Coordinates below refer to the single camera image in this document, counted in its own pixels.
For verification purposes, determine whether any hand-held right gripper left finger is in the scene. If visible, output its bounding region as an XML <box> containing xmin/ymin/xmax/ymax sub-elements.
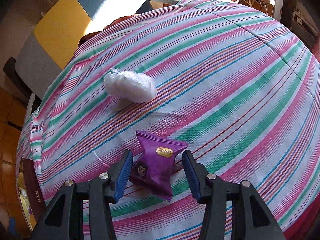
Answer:
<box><xmin>31</xmin><ymin>149</ymin><xmax>134</xmax><ymax>240</ymax></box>

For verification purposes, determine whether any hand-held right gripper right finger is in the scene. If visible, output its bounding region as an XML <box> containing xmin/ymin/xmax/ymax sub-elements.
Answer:
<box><xmin>182</xmin><ymin>149</ymin><xmax>288</xmax><ymax>240</ymax></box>

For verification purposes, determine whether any purple snack packet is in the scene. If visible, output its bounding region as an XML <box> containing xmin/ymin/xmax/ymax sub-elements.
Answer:
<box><xmin>129</xmin><ymin>130</ymin><xmax>189</xmax><ymax>202</ymax></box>

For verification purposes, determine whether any gold tin box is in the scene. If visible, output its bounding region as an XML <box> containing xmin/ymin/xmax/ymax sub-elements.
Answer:
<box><xmin>16</xmin><ymin>156</ymin><xmax>48</xmax><ymax>233</ymax></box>

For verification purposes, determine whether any white plastic bag bundle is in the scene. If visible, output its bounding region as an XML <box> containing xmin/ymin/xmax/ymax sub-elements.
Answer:
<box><xmin>103</xmin><ymin>68</ymin><xmax>157</xmax><ymax>103</ymax></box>

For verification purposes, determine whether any pink green striped blanket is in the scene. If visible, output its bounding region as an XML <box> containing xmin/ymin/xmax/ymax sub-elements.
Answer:
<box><xmin>16</xmin><ymin>0</ymin><xmax>320</xmax><ymax>240</ymax></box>

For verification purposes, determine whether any wooden wardrobe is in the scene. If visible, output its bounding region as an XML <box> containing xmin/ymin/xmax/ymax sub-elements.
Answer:
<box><xmin>0</xmin><ymin>80</ymin><xmax>33</xmax><ymax>233</ymax></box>

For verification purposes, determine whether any dark red cloth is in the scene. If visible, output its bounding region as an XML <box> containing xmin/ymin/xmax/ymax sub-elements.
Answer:
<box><xmin>77</xmin><ymin>14</ymin><xmax>137</xmax><ymax>48</ymax></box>

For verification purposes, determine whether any black rolled mat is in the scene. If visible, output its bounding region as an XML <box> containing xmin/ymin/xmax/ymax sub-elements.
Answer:
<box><xmin>3</xmin><ymin>57</ymin><xmax>34</xmax><ymax>103</ymax></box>

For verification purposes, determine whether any grey yellow blue headboard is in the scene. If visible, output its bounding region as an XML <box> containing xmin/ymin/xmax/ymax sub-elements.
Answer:
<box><xmin>14</xmin><ymin>0</ymin><xmax>150</xmax><ymax>73</ymax></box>

